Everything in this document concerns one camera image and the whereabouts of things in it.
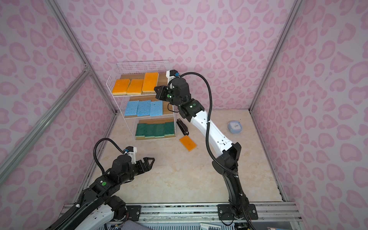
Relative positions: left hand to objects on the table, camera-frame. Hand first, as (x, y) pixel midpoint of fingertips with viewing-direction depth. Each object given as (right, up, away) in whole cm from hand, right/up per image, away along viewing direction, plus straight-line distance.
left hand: (150, 159), depth 77 cm
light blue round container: (+55, +16, +29) cm, 64 cm away
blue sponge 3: (+1, +28, +9) cm, 30 cm away
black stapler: (+16, +16, +28) cm, 36 cm away
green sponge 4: (+6, +15, +27) cm, 32 cm away
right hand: (+4, +37, -8) cm, 38 cm away
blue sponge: (-14, +29, +10) cm, 33 cm away
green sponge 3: (0, +14, +27) cm, 30 cm away
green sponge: (-14, +14, +27) cm, 34 cm away
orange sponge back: (+21, +5, +21) cm, 30 cm away
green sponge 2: (-7, +14, +27) cm, 31 cm away
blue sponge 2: (-7, +28, +10) cm, 31 cm away
